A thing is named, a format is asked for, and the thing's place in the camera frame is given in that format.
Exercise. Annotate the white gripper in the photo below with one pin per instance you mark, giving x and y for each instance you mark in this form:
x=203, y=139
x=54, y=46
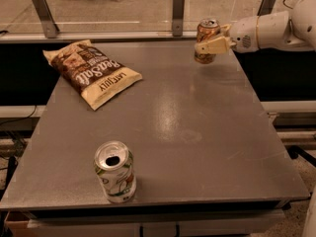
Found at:
x=243, y=36

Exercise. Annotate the orange soda can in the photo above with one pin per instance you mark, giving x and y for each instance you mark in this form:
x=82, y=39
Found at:
x=206, y=29

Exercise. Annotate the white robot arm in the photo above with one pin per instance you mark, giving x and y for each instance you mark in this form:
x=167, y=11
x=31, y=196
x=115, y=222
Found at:
x=287, y=31

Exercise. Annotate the brown chip bag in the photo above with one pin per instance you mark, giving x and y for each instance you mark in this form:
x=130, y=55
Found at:
x=90, y=72

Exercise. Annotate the green white soda can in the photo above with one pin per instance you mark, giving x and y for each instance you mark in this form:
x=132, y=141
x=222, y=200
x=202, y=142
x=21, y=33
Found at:
x=113, y=163

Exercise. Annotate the right metal bracket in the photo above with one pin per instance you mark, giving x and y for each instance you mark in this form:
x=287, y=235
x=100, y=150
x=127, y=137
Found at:
x=266, y=7

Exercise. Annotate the metal bracket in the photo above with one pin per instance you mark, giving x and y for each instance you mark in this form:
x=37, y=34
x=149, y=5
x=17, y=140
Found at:
x=49, y=26
x=266, y=7
x=178, y=17

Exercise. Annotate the middle metal bracket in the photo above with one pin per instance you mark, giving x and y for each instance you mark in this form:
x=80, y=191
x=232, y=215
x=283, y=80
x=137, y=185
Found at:
x=178, y=17

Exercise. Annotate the left metal bracket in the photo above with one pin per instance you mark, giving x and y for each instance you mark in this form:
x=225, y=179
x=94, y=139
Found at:
x=49, y=26

